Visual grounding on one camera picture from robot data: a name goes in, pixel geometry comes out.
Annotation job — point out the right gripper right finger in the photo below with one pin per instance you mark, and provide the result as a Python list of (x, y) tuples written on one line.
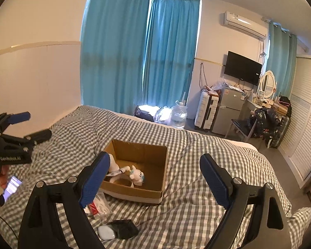
[(218, 180)]

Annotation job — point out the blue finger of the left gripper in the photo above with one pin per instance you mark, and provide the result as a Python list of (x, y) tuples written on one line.
[(18, 118), (38, 137)]

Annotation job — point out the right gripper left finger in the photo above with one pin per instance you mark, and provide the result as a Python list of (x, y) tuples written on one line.
[(91, 177)]

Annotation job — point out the white hair dryer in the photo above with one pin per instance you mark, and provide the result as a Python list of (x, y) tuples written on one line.
[(120, 180)]

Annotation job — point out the clear plastic bag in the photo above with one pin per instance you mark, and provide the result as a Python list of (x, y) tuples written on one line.
[(99, 208)]

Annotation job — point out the smartphone with lit screen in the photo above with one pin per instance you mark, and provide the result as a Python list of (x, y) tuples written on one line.
[(12, 187)]

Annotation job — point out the white small case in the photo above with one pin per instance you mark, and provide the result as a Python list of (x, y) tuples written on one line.
[(106, 232)]

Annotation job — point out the grey checkered duvet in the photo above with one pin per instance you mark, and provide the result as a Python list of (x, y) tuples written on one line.
[(188, 214)]

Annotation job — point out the black pouch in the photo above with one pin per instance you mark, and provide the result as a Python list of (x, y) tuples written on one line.
[(124, 229)]

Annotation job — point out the grey chair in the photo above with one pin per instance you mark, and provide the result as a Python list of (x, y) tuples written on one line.
[(242, 127)]

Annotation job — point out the brown cardboard box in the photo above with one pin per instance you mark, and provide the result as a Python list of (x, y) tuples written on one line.
[(150, 159)]

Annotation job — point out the black bags pile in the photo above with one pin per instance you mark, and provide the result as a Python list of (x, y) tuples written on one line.
[(271, 124)]

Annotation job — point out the white suitcase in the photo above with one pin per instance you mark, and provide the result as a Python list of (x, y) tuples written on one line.
[(206, 109)]

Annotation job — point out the clear water jug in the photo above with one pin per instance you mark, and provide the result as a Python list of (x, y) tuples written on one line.
[(179, 114)]

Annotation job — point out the grey mini fridge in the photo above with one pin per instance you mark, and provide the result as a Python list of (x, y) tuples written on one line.
[(229, 107)]

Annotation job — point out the white louvered wardrobe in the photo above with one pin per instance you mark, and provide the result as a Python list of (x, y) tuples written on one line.
[(296, 144)]

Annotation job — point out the white dressing table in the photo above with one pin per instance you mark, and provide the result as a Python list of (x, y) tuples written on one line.
[(252, 106)]

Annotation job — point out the dark bag by curtain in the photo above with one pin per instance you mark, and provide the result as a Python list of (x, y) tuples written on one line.
[(146, 112)]

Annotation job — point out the oval vanity mirror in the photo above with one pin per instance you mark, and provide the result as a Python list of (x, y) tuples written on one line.
[(266, 86)]

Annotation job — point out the large blue curtain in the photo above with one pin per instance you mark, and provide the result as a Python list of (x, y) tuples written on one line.
[(137, 52)]

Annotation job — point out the small blue curtain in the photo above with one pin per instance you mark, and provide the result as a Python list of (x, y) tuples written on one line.
[(282, 58)]

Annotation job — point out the white air conditioner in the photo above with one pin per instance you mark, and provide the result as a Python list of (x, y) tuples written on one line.
[(245, 25)]

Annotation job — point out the black wall television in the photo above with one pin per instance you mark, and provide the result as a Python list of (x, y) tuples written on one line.
[(242, 68)]

